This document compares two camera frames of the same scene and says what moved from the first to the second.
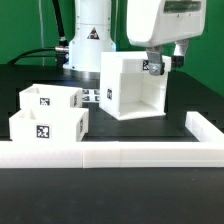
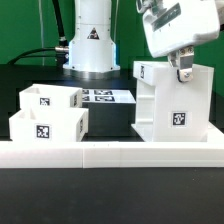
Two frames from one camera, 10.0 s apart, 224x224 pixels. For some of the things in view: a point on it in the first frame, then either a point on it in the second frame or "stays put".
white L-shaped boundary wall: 206,152 stays put
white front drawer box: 49,125 stays put
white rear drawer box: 38,96 stays put
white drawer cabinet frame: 127,89 → 169,110
